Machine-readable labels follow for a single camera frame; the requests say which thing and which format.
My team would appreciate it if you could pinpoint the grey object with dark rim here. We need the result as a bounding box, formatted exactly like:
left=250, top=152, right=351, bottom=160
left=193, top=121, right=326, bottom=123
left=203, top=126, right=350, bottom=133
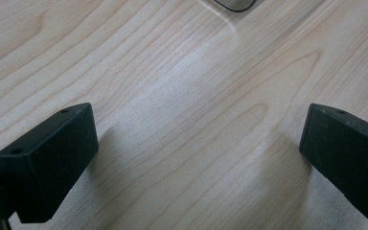
left=214, top=0, right=258, bottom=13

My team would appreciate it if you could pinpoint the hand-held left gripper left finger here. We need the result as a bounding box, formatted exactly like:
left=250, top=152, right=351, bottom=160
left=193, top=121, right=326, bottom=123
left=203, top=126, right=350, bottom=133
left=0, top=102, right=100, bottom=224

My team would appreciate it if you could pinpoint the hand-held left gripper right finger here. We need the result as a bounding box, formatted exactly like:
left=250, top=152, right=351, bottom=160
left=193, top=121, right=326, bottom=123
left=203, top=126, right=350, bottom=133
left=298, top=103, right=368, bottom=225

